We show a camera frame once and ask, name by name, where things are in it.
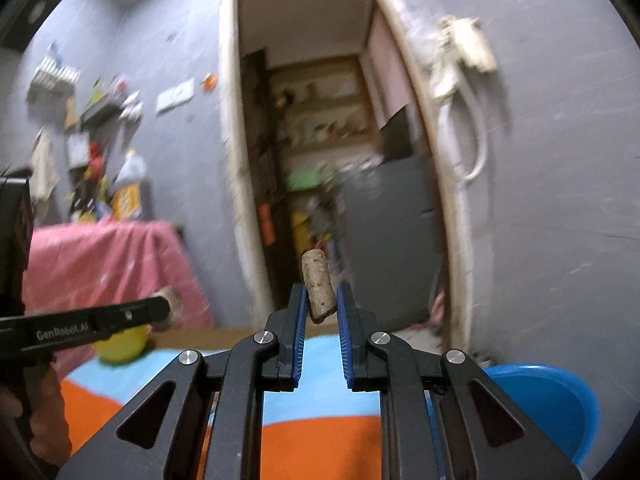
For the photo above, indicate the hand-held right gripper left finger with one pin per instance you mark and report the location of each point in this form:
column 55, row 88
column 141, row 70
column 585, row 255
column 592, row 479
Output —
column 298, row 340

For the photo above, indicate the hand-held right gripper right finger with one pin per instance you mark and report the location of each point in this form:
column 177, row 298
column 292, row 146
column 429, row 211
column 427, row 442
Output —
column 345, row 340

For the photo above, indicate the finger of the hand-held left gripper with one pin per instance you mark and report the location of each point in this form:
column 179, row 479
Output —
column 100, row 322

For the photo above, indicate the yellow plastic bowl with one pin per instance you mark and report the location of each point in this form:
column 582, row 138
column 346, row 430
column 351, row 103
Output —
column 120, row 350

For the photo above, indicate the brown cork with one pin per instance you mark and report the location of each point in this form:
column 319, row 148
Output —
column 317, row 285

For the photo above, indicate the person's left hand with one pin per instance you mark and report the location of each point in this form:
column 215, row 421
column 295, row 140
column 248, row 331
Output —
column 50, row 410

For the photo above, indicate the pink checked cloth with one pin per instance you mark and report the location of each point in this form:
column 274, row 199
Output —
column 125, row 260

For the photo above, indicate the blue and orange mat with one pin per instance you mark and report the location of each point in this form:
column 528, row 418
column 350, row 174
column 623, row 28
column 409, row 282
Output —
column 325, row 410

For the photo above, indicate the hanging beige towel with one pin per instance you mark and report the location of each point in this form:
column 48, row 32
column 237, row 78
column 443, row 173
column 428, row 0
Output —
column 45, row 170

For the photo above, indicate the pink striped cloth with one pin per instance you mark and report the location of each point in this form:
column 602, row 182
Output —
column 437, row 310

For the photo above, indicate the yellow container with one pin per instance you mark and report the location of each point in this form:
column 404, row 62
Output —
column 300, row 232

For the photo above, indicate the grey appliance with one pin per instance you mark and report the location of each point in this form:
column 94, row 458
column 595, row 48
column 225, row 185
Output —
column 390, row 240

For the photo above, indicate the red orange packet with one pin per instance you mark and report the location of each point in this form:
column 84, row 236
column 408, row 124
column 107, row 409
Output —
column 267, row 225

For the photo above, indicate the yellow printed box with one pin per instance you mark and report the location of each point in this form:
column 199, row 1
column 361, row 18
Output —
column 127, row 202

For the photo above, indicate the white plastic jug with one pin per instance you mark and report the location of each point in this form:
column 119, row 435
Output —
column 130, row 170

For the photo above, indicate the green box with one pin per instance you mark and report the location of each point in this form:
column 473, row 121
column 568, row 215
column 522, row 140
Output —
column 302, row 180

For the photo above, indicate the blue plastic basin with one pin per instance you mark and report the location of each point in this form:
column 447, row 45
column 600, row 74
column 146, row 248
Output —
column 550, row 400

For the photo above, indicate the wooden shelf unit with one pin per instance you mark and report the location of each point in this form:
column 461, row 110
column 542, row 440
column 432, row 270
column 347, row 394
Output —
column 325, row 110

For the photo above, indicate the black wall shelf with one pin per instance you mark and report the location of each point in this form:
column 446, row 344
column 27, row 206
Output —
column 102, row 110

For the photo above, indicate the white wall rack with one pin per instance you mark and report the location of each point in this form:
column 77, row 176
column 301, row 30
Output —
column 52, row 77

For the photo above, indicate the white wall switch plate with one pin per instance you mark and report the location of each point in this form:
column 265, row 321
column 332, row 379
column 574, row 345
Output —
column 175, row 96

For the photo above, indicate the white door frame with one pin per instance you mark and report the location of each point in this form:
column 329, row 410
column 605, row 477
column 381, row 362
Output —
column 229, row 110

